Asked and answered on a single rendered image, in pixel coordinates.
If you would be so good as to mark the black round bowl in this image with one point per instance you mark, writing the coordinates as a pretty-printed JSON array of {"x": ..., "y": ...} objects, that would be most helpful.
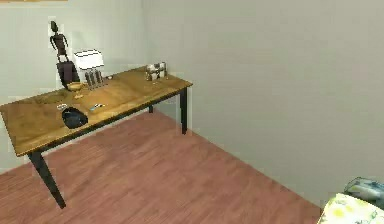
[{"x": 74, "y": 117}]

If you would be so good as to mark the small grey round dish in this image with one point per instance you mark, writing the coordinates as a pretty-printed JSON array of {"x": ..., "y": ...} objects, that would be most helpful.
[{"x": 61, "y": 107}]

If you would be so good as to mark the white shade table lamp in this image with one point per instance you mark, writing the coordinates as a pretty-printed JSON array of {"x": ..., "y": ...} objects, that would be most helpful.
[{"x": 89, "y": 61}]

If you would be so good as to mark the dark brown figure statue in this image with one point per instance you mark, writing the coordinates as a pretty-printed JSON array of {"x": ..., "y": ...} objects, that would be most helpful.
[{"x": 63, "y": 63}]

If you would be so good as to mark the wooden table with black legs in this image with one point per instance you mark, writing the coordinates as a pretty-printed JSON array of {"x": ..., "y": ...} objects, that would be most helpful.
[{"x": 40, "y": 123}]

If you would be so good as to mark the tan wooden bowl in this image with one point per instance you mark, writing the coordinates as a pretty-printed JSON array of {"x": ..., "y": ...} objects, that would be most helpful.
[{"x": 75, "y": 87}]

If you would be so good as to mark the yellow flowered bed cover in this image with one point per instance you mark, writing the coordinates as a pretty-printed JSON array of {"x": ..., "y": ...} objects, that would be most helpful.
[{"x": 350, "y": 210}]

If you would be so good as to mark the blue green patterned pillow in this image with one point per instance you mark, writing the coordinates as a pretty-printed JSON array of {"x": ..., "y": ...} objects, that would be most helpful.
[{"x": 365, "y": 190}]

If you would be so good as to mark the small blue pen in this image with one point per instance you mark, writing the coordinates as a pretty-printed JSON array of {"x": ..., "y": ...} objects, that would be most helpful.
[{"x": 96, "y": 107}]

